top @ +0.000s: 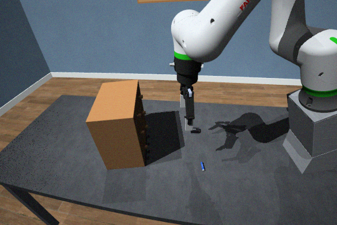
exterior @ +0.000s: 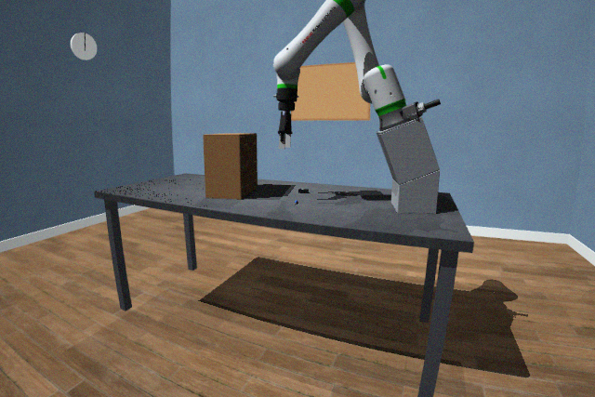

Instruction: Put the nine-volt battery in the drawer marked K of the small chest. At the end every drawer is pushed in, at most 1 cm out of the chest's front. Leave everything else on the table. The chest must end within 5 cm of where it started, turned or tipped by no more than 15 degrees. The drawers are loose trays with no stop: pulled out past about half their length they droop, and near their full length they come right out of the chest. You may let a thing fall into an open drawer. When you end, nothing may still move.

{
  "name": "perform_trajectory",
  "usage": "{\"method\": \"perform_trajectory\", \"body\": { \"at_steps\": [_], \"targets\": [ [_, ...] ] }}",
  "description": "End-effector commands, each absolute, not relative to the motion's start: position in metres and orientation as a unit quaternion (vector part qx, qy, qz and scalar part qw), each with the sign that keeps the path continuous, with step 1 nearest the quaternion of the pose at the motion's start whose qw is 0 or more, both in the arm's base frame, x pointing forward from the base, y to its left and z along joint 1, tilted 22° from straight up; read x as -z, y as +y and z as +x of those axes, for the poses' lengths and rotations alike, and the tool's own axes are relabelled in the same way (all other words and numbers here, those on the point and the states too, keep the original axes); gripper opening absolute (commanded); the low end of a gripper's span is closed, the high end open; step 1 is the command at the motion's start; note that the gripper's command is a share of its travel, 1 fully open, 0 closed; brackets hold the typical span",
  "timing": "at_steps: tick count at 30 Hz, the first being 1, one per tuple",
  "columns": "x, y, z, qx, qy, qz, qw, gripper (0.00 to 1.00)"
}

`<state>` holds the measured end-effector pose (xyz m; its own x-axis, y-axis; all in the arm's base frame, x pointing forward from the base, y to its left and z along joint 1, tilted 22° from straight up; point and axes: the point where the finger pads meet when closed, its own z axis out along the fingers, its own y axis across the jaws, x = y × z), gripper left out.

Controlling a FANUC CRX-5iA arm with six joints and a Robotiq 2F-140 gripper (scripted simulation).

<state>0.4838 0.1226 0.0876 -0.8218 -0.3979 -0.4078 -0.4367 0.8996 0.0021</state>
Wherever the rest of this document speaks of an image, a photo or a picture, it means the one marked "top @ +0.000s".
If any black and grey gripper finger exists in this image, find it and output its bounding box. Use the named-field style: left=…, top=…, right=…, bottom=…
left=180, top=84, right=185, bottom=107
left=182, top=86, right=195, bottom=131

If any brown wooden drawer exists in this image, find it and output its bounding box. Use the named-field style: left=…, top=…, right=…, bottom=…
left=134, top=100, right=142, bottom=134
left=140, top=100, right=146, bottom=127
left=143, top=116, right=148, bottom=140
left=138, top=118, right=145, bottom=150
left=142, top=135, right=148, bottom=163
left=136, top=84, right=143, bottom=111

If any grey 9v battery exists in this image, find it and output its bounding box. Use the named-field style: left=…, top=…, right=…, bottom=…
left=191, top=128, right=200, bottom=133

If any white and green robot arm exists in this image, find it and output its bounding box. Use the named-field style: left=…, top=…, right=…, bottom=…
left=170, top=0, right=337, bottom=113

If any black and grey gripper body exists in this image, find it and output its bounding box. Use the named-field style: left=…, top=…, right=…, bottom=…
left=177, top=73, right=198, bottom=95

